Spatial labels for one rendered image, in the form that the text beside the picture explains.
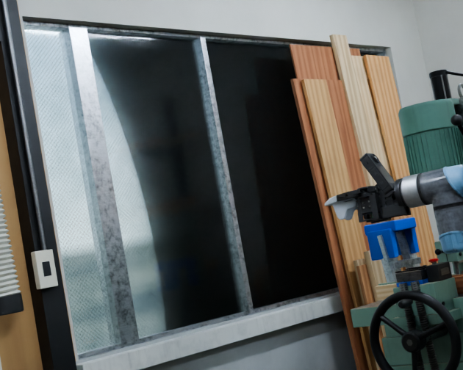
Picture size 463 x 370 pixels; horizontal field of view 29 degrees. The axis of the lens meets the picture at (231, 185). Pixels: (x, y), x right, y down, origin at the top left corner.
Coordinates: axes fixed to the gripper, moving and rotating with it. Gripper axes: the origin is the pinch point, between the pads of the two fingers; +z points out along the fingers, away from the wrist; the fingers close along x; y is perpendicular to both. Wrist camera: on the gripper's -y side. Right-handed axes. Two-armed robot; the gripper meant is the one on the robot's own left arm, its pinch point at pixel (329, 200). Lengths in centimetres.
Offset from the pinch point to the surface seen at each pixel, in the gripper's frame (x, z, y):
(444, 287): 60, -3, 24
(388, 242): 144, 50, 0
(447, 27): 308, 61, -133
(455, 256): 74, -2, 14
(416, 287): 53, 3, 22
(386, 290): 85, 27, 21
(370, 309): 67, 26, 27
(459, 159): 75, -9, -15
